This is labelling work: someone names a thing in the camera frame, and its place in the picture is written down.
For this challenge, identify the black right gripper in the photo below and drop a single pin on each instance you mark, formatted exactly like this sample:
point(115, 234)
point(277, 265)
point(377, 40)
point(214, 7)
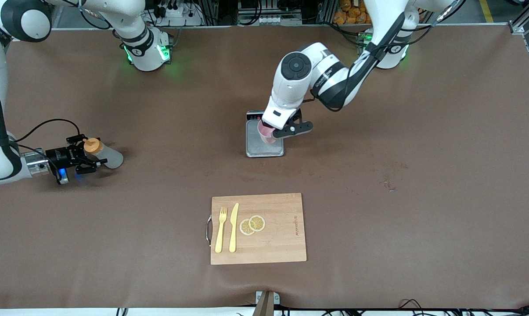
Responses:
point(59, 155)

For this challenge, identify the sauce bottle with orange cap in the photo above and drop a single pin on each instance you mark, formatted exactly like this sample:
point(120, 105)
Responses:
point(113, 159)

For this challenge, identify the pink cup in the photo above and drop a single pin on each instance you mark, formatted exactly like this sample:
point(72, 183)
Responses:
point(266, 136)

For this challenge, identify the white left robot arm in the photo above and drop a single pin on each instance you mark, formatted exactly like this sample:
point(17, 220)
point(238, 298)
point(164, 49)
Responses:
point(295, 87)

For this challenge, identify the silver kitchen scale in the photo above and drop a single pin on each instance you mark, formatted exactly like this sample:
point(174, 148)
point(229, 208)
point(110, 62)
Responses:
point(255, 150)

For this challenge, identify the white power strip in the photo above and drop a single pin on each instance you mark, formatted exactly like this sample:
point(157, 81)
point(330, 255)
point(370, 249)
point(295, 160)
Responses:
point(181, 13)
point(268, 19)

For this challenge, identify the lemon slice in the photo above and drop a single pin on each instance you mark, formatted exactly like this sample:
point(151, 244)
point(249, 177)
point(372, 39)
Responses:
point(257, 223)
point(245, 228)

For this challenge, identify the orange packaged goods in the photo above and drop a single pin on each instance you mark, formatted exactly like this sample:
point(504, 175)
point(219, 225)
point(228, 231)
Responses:
point(350, 13)

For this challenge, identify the wooden cutting board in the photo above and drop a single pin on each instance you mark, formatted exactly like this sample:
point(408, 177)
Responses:
point(282, 237)

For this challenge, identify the yellow plastic knife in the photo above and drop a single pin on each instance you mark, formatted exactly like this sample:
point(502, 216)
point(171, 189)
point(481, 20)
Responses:
point(233, 232)

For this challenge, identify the yellow plastic fork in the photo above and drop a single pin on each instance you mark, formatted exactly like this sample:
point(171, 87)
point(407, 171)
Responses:
point(221, 232)

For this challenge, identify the brown table cover mat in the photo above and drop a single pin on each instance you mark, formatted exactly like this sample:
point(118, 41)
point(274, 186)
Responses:
point(378, 241)

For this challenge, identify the metal table bracket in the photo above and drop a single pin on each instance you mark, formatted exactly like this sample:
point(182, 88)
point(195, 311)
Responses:
point(276, 298)

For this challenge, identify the brown mount post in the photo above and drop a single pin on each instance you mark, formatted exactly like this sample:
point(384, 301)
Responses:
point(264, 307)

